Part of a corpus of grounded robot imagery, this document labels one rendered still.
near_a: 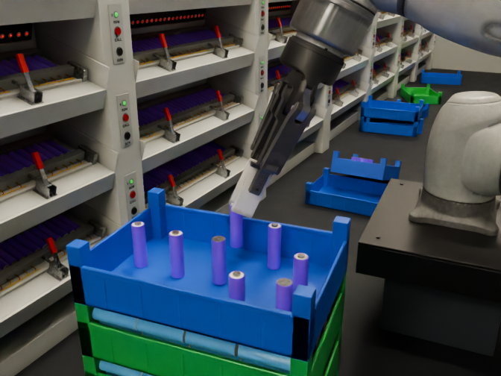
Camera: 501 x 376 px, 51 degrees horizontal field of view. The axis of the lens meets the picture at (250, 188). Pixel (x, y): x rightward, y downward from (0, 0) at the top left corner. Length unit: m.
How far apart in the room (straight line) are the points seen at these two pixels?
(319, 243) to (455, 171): 0.50
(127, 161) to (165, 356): 0.69
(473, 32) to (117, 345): 0.54
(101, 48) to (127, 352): 0.70
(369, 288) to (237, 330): 0.91
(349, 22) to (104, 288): 0.42
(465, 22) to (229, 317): 0.39
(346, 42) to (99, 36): 0.67
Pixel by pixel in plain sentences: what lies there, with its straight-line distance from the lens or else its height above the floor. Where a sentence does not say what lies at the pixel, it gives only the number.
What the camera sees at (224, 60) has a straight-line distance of 1.59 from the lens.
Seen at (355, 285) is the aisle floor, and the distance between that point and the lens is 1.47.
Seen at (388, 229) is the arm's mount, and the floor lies 0.27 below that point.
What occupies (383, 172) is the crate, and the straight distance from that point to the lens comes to 1.94.
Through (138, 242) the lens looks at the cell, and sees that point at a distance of 0.72.
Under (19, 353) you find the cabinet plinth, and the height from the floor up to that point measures 0.04.
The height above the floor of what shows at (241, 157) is 0.19.
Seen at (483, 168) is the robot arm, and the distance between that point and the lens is 1.14.
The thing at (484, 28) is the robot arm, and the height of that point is 0.73.
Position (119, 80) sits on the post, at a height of 0.56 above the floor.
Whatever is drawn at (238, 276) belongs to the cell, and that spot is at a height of 0.47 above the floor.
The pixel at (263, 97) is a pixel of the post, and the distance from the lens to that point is 1.84.
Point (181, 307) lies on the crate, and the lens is 0.60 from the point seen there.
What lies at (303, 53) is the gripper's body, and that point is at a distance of 0.64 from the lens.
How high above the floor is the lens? 0.77
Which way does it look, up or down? 22 degrees down
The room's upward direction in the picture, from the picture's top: straight up
